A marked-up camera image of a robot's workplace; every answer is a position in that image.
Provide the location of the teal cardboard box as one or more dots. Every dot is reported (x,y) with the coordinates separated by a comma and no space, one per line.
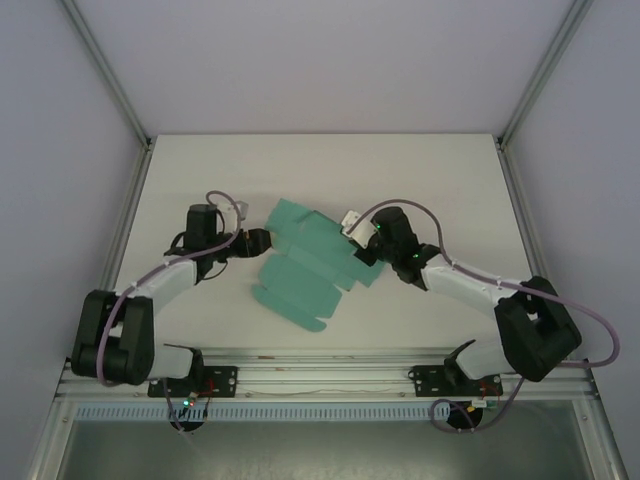
(300,280)

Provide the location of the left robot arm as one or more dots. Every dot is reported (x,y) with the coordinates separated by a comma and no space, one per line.
(170,280)

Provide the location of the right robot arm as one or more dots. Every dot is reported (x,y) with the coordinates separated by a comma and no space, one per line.
(465,285)

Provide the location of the small board with LEDs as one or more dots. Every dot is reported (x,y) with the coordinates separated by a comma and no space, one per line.
(189,401)

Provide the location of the small connector board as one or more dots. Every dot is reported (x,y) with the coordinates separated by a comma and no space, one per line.
(480,403)

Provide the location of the grey metal sheet panel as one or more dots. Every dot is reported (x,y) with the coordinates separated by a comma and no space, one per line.
(320,450)

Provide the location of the aluminium table side rail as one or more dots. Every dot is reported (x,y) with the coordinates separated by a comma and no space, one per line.
(522,215)
(129,215)

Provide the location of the aluminium mounting rail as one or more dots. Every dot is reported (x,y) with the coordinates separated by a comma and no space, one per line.
(325,375)

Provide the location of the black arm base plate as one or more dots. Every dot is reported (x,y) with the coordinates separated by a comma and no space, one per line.
(425,377)
(225,380)

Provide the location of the aluminium frame post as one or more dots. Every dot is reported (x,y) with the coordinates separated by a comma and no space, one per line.
(545,70)
(110,70)

